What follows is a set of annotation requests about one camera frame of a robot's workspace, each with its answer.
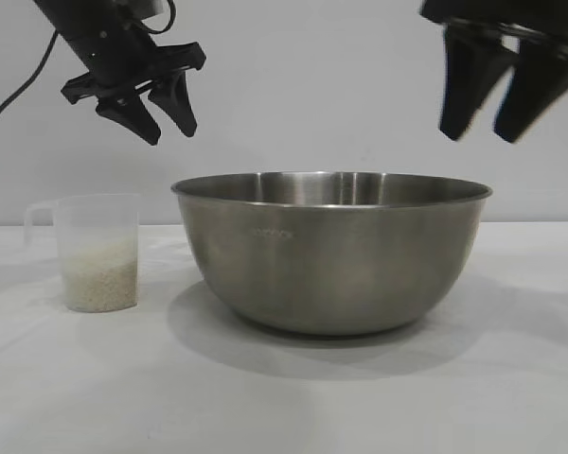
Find stainless steel mixing bowl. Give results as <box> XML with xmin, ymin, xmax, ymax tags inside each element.
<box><xmin>170</xmin><ymin>170</ymin><xmax>494</xmax><ymax>338</ymax></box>

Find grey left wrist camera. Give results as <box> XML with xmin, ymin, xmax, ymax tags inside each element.
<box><xmin>131</xmin><ymin>0</ymin><xmax>165</xmax><ymax>16</ymax></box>

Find clear plastic measuring cup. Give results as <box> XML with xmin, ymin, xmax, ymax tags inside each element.
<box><xmin>23</xmin><ymin>192</ymin><xmax>141</xmax><ymax>314</ymax></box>

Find thin black left gripper cable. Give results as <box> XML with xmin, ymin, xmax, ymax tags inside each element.
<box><xmin>139</xmin><ymin>0</ymin><xmax>178</xmax><ymax>35</ymax></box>

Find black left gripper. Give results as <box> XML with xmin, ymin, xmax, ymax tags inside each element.
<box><xmin>32</xmin><ymin>0</ymin><xmax>206</xmax><ymax>147</ymax></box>

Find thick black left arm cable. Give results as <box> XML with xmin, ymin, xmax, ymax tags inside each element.
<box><xmin>0</xmin><ymin>30</ymin><xmax>58</xmax><ymax>138</ymax></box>

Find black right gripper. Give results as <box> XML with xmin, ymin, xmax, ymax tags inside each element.
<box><xmin>418</xmin><ymin>0</ymin><xmax>568</xmax><ymax>145</ymax></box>

